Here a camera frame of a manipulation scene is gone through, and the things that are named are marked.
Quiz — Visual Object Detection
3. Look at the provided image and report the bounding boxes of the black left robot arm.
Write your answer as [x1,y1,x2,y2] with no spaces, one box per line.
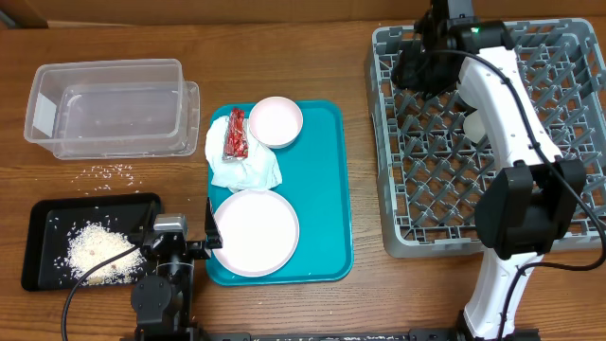
[131,201,223,341]

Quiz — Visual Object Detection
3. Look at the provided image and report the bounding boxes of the grey dishwasher rack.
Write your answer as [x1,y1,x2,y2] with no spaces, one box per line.
[365,19,605,258]

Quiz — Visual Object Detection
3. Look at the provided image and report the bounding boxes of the white plastic cup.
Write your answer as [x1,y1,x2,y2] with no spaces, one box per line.
[463,110,486,145]

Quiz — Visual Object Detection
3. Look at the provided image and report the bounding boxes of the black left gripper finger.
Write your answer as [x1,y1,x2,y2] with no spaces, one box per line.
[205,198,223,249]
[128,201,158,242]

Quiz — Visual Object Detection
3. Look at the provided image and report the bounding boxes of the white napkin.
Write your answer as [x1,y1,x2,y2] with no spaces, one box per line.
[205,116,282,192]

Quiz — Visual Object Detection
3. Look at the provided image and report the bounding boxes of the red snack wrapper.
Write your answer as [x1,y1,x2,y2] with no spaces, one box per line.
[223,107,248,160]

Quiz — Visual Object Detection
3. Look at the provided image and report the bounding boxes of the pink plastic bowl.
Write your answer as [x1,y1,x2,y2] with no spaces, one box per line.
[248,97,304,149]

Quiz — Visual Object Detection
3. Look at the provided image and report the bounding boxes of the pile of white rice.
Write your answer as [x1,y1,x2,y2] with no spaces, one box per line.
[52,222,145,286]

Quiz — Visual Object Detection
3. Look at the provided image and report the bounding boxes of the white label sticker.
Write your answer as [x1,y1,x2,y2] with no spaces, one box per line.
[33,94,57,137]

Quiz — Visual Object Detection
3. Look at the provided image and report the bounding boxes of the clear plastic bin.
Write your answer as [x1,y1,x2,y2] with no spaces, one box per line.
[24,59,188,159]

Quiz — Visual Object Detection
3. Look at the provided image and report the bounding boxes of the scattered rice grains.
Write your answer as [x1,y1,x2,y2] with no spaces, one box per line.
[68,163,143,196]

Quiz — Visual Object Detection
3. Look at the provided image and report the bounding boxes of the pink round plate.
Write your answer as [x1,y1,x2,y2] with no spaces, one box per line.
[214,189,300,278]

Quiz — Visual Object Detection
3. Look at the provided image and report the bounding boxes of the teal plastic tray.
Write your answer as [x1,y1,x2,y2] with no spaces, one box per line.
[206,99,354,286]

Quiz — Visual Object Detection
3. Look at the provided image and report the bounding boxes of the black cable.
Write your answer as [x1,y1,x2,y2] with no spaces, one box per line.
[61,243,143,341]

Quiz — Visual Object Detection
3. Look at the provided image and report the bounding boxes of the black tray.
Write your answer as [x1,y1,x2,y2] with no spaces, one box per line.
[21,193,162,292]

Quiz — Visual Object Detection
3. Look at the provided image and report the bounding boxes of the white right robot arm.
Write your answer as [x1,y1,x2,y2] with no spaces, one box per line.
[391,1,586,340]

